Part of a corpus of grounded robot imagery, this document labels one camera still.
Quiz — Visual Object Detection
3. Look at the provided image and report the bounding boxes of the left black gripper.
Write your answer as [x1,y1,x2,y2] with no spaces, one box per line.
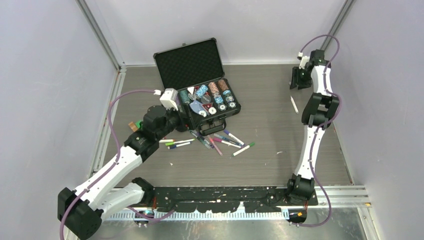
[156,103,203,141]

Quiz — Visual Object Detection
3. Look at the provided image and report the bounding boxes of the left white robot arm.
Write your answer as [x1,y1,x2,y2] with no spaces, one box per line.
[57,98,183,240]

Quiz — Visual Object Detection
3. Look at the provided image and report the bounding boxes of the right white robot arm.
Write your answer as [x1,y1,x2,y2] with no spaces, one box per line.
[285,49,340,205]

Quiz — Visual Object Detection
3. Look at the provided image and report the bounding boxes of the dark green marker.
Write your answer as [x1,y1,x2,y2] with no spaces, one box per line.
[189,130,211,149]

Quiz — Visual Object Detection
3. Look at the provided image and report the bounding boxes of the dark purple marker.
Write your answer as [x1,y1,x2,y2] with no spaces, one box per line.
[195,131,215,149]

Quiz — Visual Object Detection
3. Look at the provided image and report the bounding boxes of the black poker chip case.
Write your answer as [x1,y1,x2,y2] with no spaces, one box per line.
[153,37,241,136]

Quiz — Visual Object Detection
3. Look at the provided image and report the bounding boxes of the pink marker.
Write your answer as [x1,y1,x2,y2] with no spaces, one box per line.
[207,135,223,156]

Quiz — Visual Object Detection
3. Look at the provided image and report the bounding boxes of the magenta cap white marker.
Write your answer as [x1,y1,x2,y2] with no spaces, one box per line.
[213,137,242,149]

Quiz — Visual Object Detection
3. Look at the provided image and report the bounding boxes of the purple cap white marker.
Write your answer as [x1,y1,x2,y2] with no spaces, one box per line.
[223,129,245,146]

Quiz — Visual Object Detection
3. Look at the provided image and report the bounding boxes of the green toy block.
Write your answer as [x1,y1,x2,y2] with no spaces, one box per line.
[136,121,143,129]

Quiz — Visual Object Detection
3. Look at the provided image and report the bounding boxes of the light blue marker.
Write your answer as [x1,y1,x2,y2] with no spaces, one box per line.
[213,133,238,145]

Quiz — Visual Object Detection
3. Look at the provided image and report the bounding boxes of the brown wooden block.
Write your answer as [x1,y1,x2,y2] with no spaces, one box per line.
[128,121,139,132]

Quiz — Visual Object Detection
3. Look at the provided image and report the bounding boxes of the green cap white marker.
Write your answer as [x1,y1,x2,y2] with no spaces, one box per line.
[232,142,255,157]

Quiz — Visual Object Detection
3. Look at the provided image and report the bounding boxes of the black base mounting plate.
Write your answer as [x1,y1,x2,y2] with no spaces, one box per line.
[148,186,305,213]

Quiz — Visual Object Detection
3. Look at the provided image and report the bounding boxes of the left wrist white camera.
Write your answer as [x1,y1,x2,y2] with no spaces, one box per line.
[159,88,179,111]

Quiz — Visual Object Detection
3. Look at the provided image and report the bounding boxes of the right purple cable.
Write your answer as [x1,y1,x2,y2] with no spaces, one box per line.
[291,34,341,229]

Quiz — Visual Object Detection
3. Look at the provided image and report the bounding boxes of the purple cable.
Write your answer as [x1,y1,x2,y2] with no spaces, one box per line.
[58,88,176,240]
[291,34,341,229]

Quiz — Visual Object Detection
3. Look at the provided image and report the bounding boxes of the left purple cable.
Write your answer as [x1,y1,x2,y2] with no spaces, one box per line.
[58,88,176,240]

